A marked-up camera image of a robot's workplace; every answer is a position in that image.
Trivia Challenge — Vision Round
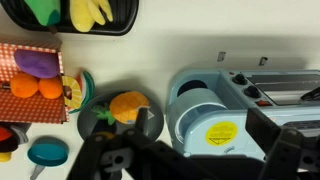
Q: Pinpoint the yellow toy pineapple slice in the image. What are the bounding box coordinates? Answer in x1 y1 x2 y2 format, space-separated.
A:
61 75 83 111

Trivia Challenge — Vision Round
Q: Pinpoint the teal small cup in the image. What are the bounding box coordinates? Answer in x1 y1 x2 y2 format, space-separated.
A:
27 137 70 180

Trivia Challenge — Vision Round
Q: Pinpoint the yellow plush banana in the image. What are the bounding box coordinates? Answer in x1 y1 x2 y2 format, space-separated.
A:
69 0 114 33

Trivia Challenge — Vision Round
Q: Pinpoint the orange checkered cardboard box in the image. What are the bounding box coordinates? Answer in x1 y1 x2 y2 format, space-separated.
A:
0 34 70 124

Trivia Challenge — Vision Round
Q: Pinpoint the light blue breakfast maker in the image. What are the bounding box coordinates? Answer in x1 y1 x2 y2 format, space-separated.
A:
165 68 320 161

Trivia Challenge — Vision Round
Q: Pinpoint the purple plush fruit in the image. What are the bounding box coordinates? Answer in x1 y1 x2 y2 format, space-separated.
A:
13 48 62 79

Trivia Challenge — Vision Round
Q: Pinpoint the plush pineapple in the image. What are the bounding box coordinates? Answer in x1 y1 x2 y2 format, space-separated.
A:
91 91 151 126

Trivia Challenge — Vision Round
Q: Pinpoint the green plush fruit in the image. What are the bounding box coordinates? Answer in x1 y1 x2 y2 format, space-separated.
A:
23 0 62 27

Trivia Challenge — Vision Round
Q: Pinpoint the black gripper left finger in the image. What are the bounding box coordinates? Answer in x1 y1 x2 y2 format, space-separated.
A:
66 107 158 180

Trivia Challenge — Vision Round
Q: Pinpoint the orange plush fruit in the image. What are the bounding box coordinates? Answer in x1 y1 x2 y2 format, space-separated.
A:
38 76 64 100
9 72 40 99

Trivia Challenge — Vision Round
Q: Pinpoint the toy watermelon slice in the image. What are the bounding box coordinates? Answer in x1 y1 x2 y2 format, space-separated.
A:
68 70 96 115

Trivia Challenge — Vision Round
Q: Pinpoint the black plastic tray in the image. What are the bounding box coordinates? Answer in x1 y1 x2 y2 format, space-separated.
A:
0 0 140 37

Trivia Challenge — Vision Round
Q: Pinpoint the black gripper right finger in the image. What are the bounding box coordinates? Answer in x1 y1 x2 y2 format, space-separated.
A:
245 108 320 180

